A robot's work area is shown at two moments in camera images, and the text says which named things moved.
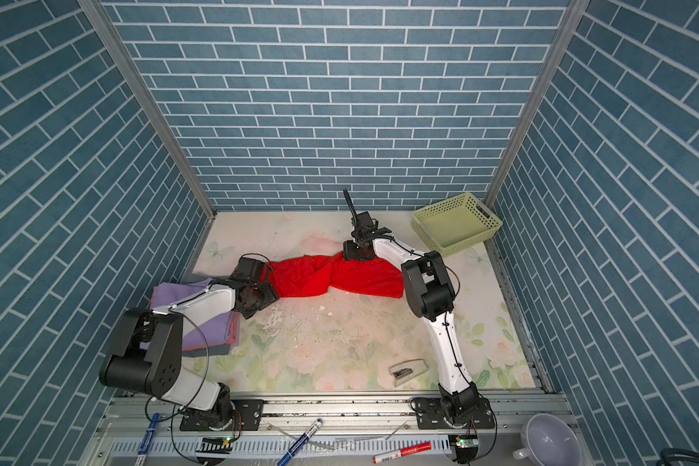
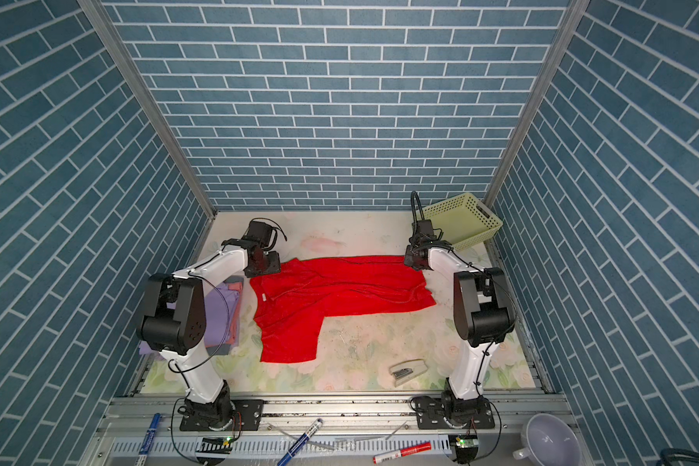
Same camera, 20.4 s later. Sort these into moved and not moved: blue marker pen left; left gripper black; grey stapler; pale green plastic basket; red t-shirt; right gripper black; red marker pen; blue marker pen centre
Moved: red t-shirt; left gripper black; right gripper black
Not moved: grey stapler; blue marker pen centre; blue marker pen left; red marker pen; pale green plastic basket
